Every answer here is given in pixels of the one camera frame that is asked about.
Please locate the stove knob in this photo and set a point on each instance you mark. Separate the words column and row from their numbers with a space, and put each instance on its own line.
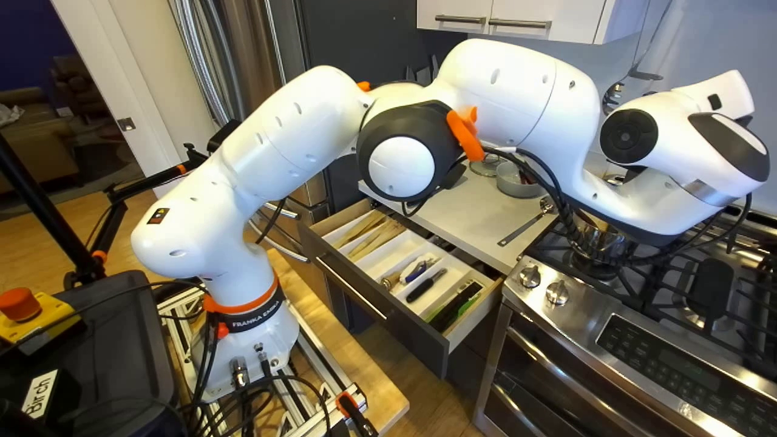
column 527, row 274

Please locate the red emergency stop button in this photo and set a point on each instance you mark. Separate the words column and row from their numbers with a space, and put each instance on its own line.
column 17, row 303

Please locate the green and black knife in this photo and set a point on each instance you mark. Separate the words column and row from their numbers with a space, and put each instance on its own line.
column 452, row 308

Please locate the wooden kitchen drawer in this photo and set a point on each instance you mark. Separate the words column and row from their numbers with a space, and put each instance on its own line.
column 428, row 344

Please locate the black tripod stand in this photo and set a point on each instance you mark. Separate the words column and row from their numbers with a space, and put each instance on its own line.
column 70, row 239

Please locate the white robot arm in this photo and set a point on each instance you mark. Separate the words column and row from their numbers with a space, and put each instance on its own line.
column 655, row 162

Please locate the black handled peeler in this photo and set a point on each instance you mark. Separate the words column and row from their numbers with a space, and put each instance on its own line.
column 425, row 284

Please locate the white upper cabinets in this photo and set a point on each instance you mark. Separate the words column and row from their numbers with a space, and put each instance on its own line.
column 550, row 19

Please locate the white and blue utensil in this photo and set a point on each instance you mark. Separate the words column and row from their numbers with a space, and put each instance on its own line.
column 411, row 271

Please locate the stainless steel refrigerator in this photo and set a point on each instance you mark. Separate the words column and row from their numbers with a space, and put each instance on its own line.
column 243, row 48

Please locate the steel ladle spoon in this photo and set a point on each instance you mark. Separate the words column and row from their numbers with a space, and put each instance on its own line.
column 513, row 179

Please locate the white cutlery tray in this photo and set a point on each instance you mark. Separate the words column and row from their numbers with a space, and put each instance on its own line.
column 377, row 245

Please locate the stainless steel stove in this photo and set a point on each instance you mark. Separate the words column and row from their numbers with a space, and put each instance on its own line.
column 643, row 342

